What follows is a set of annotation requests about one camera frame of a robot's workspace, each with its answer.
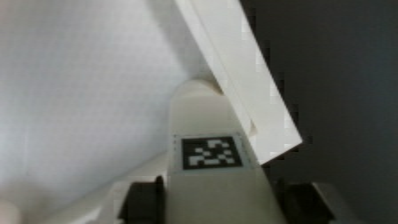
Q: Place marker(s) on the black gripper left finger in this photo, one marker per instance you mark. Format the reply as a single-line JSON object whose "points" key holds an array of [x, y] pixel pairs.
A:
{"points": [[142, 207]]}

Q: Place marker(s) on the white desk top tray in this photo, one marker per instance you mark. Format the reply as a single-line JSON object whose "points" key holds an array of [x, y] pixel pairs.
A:
{"points": [[96, 56]]}

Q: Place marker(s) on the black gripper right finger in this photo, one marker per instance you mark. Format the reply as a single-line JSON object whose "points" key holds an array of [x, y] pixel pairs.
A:
{"points": [[313, 204]]}

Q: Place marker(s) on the white desk leg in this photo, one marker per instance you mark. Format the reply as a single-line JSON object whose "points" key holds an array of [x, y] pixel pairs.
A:
{"points": [[219, 191]]}

